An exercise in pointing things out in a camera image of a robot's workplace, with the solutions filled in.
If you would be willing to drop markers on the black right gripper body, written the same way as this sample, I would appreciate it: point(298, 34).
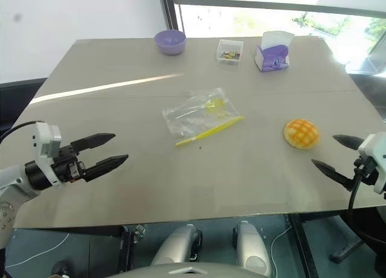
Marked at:
point(369, 174)

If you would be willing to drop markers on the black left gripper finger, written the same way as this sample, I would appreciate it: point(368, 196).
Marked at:
point(105, 166)
point(93, 140)

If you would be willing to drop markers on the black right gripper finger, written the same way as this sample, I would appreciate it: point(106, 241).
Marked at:
point(348, 140)
point(331, 172)

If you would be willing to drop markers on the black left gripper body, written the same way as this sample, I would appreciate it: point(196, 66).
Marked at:
point(64, 166)

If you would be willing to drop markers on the round orange pineapple bun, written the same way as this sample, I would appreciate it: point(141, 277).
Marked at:
point(301, 133)

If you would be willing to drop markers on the clear yellow-seal zip bag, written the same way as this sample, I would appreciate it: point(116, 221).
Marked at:
point(196, 115)

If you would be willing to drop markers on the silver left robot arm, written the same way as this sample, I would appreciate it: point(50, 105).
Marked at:
point(12, 178)

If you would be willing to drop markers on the grey framed panel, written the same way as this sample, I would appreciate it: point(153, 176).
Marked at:
point(368, 64)

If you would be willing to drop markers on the black low furniture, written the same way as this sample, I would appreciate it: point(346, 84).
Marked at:
point(18, 97)

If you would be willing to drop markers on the black caster wheel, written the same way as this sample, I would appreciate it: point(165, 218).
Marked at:
point(61, 269)

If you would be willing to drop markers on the silver left robot leg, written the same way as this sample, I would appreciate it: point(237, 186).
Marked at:
point(175, 245)

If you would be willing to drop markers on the silver robot leg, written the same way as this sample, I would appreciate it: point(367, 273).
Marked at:
point(175, 245)
point(251, 248)

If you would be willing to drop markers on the silver right robot leg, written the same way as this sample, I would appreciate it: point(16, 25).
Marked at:
point(251, 248)

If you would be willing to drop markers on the purple tissue pack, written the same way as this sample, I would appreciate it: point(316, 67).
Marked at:
point(273, 56)

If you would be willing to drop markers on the purple bowl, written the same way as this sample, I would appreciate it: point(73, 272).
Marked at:
point(169, 42)

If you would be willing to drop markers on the grey robot torso top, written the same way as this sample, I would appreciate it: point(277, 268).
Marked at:
point(193, 270)

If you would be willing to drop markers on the clear box of colourful bits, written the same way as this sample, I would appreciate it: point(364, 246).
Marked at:
point(229, 52)

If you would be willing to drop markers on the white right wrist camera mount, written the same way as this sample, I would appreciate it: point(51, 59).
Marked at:
point(374, 145)

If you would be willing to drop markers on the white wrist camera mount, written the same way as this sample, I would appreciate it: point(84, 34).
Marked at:
point(45, 139)
point(374, 145)

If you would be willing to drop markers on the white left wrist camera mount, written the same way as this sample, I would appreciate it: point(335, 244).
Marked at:
point(45, 139)

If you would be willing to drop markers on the black table leg frame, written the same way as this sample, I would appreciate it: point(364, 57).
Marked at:
point(304, 248)
point(128, 248)

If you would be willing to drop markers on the dark window frame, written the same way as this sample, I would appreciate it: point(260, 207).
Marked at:
point(169, 12)

